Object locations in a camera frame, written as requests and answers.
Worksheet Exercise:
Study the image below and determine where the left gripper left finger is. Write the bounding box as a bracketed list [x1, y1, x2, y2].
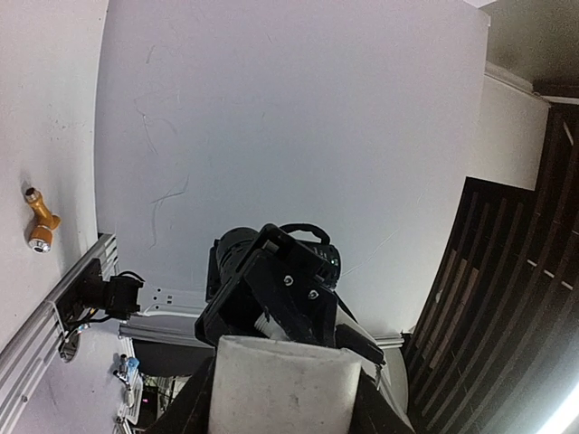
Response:
[156, 357, 215, 434]

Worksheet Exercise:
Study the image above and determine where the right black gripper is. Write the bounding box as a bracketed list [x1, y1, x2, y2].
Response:
[195, 223, 385, 365]

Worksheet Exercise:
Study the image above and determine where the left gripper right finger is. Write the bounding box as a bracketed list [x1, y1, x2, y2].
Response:
[350, 370, 414, 434]

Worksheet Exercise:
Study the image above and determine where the white elbow fitting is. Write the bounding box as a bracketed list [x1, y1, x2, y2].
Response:
[208, 335, 361, 433]

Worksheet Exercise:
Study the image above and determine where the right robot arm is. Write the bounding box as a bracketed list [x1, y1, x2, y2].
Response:
[195, 223, 385, 366]

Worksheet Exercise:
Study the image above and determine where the gold brass faucet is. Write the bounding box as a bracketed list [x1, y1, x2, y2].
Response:
[24, 187, 61, 254]

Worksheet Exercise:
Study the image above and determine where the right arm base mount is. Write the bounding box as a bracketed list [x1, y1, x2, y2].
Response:
[56, 271, 145, 333]

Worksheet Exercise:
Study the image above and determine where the aluminium front rail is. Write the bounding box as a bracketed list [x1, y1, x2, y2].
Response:
[1, 233, 118, 418]

